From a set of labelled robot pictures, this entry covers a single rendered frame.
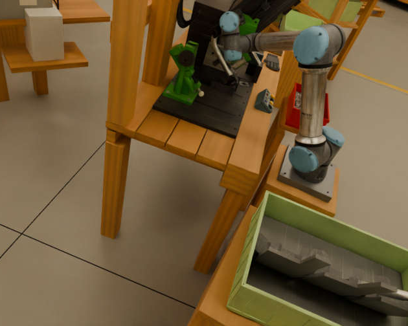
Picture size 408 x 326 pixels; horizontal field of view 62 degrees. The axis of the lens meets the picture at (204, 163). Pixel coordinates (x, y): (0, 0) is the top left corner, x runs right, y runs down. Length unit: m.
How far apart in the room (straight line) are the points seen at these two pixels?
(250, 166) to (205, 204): 1.03
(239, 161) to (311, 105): 0.39
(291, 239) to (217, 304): 0.38
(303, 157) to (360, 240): 0.37
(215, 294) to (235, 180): 0.52
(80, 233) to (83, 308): 0.46
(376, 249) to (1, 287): 1.76
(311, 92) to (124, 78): 0.70
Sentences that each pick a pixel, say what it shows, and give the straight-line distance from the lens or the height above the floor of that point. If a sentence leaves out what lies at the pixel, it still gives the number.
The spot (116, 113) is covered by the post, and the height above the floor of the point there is 0.94.
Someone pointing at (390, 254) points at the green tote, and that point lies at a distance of 1.48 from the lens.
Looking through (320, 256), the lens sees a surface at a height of 1.14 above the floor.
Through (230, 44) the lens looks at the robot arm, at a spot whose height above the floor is 1.26.
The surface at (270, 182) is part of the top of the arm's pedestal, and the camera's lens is 1.51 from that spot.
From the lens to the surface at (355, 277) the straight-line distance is 1.19.
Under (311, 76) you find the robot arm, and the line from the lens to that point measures 1.27.
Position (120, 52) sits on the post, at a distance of 1.33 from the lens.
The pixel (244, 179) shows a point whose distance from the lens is 1.48.
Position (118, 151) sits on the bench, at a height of 0.73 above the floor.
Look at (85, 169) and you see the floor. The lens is 2.53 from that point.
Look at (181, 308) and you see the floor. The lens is 2.02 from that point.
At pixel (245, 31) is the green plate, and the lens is 1.84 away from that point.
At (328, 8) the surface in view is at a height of 0.82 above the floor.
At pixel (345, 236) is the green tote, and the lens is 1.42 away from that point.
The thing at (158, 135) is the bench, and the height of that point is 0.88.
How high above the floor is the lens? 1.84
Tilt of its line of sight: 42 degrees down
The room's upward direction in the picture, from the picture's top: 19 degrees clockwise
